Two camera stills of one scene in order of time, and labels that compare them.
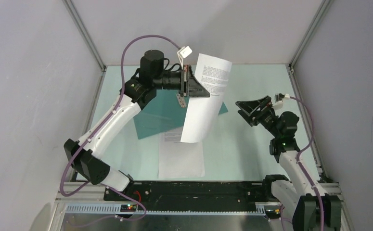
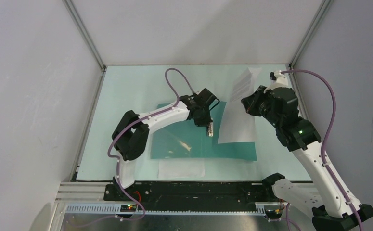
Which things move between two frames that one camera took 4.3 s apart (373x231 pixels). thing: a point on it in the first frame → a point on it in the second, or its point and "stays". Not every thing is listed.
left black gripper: [189, 86] → [204, 122]
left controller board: [128, 208] stays
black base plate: [193, 193] stays
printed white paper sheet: [213, 74] → [237, 125]
